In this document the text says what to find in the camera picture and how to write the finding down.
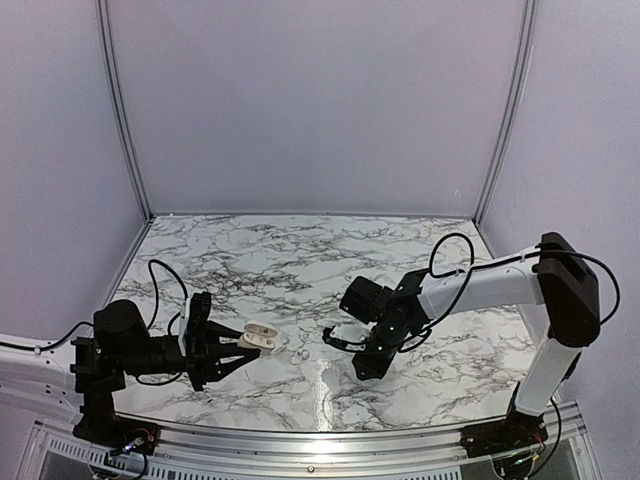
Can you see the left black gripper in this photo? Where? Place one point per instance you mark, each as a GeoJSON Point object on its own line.
{"type": "Point", "coordinates": [204, 351]}

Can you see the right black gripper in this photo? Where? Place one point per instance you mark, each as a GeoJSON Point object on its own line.
{"type": "Point", "coordinates": [376, 370]}

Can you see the white earbud charging case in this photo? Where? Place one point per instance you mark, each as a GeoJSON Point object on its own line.
{"type": "Point", "coordinates": [260, 336]}

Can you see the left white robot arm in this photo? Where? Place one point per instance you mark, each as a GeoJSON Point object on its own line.
{"type": "Point", "coordinates": [77, 377]}

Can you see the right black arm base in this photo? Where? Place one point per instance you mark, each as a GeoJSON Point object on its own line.
{"type": "Point", "coordinates": [515, 431]}

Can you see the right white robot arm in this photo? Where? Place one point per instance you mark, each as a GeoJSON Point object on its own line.
{"type": "Point", "coordinates": [552, 274]}

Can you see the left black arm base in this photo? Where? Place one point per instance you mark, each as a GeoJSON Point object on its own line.
{"type": "Point", "coordinates": [101, 425]}

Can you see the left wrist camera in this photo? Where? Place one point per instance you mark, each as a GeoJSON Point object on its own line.
{"type": "Point", "coordinates": [182, 331]}

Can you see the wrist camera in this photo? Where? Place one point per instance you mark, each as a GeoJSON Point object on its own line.
{"type": "Point", "coordinates": [182, 331]}
{"type": "Point", "coordinates": [364, 300]}

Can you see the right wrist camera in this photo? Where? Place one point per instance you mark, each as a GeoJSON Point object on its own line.
{"type": "Point", "coordinates": [364, 300]}

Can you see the front aluminium rail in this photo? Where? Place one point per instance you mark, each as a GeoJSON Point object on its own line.
{"type": "Point", "coordinates": [197, 452]}

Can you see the left aluminium corner post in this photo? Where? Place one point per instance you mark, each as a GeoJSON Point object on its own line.
{"type": "Point", "coordinates": [108, 46]}

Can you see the aluminium corner post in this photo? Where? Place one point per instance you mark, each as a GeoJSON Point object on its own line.
{"type": "Point", "coordinates": [108, 46]}
{"type": "Point", "coordinates": [513, 100]}

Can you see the right aluminium corner post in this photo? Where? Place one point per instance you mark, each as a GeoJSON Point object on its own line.
{"type": "Point", "coordinates": [513, 100]}

